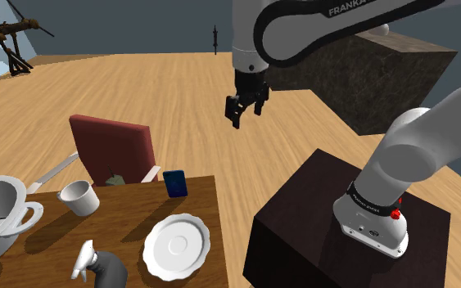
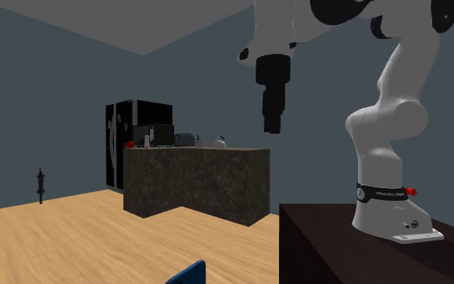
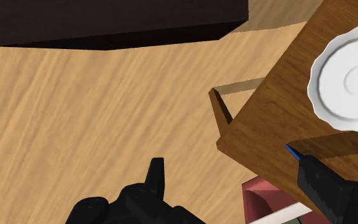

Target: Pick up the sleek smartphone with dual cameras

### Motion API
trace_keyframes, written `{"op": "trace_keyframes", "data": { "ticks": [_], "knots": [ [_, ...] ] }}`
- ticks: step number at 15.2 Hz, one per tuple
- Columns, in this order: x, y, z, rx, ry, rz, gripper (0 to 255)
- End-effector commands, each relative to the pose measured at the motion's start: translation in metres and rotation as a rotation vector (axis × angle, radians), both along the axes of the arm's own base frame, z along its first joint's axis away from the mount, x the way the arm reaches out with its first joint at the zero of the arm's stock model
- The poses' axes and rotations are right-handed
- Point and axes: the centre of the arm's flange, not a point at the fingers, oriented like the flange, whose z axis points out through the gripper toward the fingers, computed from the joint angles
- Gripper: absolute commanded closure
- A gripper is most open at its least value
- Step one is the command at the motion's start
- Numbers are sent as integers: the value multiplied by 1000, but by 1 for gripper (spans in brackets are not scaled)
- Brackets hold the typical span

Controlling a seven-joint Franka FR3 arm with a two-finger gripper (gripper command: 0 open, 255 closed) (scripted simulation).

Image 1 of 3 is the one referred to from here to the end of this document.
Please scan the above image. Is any dark marble block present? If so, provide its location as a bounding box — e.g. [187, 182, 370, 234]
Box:
[264, 30, 459, 136]

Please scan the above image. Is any white scalloped plate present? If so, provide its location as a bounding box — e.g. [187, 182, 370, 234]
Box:
[142, 213, 211, 282]

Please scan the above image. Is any dark red armchair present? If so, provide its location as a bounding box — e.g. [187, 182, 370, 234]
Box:
[26, 114, 162, 196]

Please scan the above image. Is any white cup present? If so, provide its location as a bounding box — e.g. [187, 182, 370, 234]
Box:
[56, 179, 101, 218]

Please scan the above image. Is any small green object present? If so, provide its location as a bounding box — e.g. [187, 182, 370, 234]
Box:
[104, 165, 127, 187]

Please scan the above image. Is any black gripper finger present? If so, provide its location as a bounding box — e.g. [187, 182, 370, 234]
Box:
[253, 88, 270, 117]
[224, 94, 251, 130]

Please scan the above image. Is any blue phone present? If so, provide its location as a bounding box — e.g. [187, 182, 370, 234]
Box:
[162, 169, 189, 199]

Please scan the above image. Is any grey spray bottle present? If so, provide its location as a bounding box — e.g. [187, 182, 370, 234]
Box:
[70, 239, 129, 288]

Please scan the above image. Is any dark robot stand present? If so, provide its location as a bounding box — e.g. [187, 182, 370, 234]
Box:
[242, 148, 452, 288]

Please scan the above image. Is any brown wooden telescope stand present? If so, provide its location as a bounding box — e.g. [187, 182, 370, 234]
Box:
[0, 0, 55, 77]

